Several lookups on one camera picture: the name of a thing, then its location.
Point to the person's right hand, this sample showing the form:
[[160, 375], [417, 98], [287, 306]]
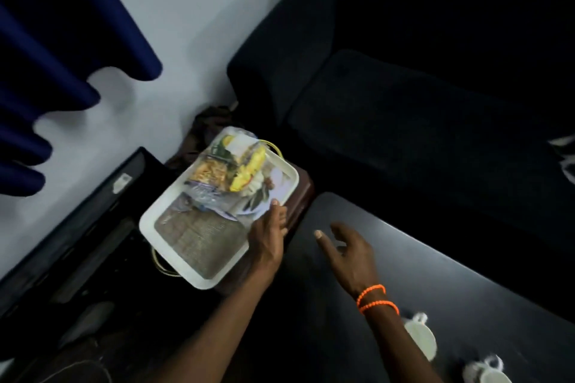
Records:
[[352, 261]]

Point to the person's left hand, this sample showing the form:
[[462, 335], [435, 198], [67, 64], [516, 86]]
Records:
[[264, 246]]

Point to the person's right thumb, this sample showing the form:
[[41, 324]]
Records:
[[322, 241]]

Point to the person's left thumb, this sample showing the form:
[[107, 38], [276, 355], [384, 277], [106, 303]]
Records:
[[275, 209]]

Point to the white printed serving tray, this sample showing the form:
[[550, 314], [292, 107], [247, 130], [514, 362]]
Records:
[[197, 239]]

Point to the person's left forearm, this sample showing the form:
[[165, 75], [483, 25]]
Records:
[[215, 329]]

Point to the person's right forearm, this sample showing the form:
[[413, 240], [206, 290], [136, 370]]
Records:
[[402, 344]]

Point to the brown stool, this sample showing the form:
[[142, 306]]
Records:
[[301, 198]]

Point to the clear snack packet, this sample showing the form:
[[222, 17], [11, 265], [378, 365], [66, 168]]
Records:
[[220, 167]]

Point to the brown cloth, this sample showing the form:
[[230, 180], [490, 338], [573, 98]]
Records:
[[206, 127]]

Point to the white cup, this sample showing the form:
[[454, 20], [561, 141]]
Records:
[[487, 373], [422, 335]]

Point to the dark sofa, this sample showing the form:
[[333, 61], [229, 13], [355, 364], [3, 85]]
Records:
[[404, 104]]

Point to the black television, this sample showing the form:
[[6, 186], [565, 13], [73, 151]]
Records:
[[81, 225]]

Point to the white cloth item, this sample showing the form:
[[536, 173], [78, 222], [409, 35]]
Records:
[[565, 158]]

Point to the blue curtain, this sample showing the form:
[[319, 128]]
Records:
[[54, 37]]

